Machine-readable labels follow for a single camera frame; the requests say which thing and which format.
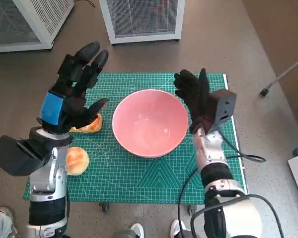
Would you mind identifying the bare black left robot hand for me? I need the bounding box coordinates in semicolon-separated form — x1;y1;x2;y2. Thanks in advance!
36;41;109;134

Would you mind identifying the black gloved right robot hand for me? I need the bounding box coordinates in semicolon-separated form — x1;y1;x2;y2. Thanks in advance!
173;68;219;135

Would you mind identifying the orange sliced toy bread loaf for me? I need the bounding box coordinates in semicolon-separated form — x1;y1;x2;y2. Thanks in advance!
69;113;103;133

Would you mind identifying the pink bowl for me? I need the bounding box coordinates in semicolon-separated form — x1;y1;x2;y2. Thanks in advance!
111;89;189;159

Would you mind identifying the round toy bread bun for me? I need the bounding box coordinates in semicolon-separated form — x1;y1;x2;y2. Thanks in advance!
65;146;90;176

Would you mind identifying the white cabinet with perforated side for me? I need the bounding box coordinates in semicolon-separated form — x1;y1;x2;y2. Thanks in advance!
0;0;75;54

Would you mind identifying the grey chair leg with caster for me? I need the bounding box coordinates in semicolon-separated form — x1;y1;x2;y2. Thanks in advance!
260;48;298;97

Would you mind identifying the green cutting mat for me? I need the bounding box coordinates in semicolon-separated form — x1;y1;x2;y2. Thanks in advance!
23;71;249;205

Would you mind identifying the white mesh front cabinet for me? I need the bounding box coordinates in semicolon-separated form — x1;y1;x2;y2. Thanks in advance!
98;0;186;45

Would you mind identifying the white shoe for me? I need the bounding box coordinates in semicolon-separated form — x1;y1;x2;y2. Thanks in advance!
130;222;145;238
169;219;187;238

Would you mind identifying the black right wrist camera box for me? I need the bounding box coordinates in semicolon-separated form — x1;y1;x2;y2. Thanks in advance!
205;89;238;136

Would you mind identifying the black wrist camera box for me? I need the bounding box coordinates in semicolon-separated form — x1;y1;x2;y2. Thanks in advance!
0;135;56;177
205;89;238;136

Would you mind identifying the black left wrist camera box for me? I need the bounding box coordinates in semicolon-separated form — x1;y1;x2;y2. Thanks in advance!
0;135;56;177

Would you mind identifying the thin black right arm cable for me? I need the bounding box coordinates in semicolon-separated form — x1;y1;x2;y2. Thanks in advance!
177;130;267;238

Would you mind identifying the thin black floor cable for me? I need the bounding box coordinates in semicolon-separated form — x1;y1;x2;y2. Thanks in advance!
73;0;96;8

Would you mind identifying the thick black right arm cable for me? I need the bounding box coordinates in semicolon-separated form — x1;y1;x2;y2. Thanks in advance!
190;194;286;238

